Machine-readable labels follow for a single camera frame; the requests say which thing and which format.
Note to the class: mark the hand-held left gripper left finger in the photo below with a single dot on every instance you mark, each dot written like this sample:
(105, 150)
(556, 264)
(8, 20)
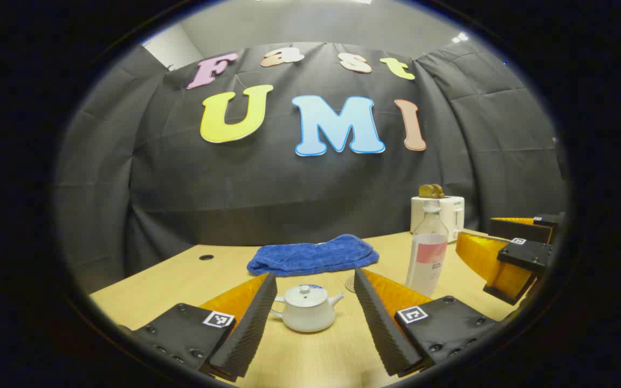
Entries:
(246, 334)

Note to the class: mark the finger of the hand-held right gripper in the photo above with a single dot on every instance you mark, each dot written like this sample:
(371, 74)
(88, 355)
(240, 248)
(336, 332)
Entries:
(526, 253)
(521, 230)

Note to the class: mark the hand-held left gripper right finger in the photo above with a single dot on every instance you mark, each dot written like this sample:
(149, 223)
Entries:
(383, 328)

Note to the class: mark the round brown coaster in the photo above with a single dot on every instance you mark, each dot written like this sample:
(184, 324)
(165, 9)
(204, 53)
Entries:
(350, 284)

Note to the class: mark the white ceramic teacup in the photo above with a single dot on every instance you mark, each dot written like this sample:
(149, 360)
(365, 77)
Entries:
(305, 319)

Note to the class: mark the clear plastic water bottle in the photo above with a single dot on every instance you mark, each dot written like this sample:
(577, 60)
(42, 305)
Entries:
(426, 258)

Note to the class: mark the white toaster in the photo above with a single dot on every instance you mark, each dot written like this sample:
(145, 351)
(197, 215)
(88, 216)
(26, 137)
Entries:
(453, 213)

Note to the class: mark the brown toast slice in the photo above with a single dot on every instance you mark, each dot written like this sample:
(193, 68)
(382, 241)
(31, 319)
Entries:
(439, 191)
(425, 191)

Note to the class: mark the blue towel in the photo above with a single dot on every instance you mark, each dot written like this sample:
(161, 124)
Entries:
(316, 256)

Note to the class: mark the black backdrop cloth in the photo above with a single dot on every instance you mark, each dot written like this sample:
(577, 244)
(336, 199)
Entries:
(289, 188)

